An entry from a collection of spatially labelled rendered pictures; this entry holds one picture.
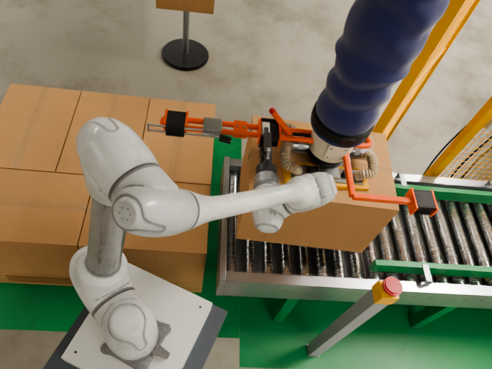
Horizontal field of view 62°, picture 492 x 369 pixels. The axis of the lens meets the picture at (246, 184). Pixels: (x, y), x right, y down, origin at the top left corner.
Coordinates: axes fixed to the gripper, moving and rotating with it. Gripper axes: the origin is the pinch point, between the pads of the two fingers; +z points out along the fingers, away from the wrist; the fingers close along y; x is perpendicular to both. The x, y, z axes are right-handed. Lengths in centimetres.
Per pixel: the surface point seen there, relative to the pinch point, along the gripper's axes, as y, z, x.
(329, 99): -23.2, -3.2, 17.5
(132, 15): 120, 237, -95
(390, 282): 16, -50, 47
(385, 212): 16, -22, 51
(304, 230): 37.2, -20.3, 23.9
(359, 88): -34.0, -9.1, 22.8
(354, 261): 66, -21, 57
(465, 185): 61, 29, 130
